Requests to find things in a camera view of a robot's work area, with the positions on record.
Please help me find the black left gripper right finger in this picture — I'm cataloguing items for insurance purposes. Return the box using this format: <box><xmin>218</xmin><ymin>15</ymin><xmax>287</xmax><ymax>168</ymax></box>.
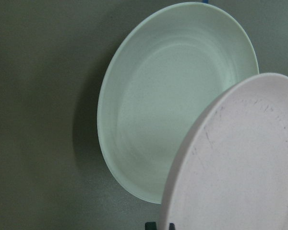
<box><xmin>168</xmin><ymin>223</ymin><xmax>175</xmax><ymax>230</ymax></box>

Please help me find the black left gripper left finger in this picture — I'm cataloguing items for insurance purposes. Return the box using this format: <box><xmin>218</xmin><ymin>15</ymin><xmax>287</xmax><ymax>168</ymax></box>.
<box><xmin>144</xmin><ymin>222</ymin><xmax>156</xmax><ymax>230</ymax></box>

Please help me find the pink plate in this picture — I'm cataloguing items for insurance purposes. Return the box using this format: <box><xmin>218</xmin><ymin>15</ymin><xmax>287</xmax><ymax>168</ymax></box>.
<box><xmin>158</xmin><ymin>73</ymin><xmax>288</xmax><ymax>230</ymax></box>

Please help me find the cream plate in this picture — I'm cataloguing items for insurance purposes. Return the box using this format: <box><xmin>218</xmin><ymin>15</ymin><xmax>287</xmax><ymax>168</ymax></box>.
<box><xmin>96</xmin><ymin>2</ymin><xmax>259</xmax><ymax>204</ymax></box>

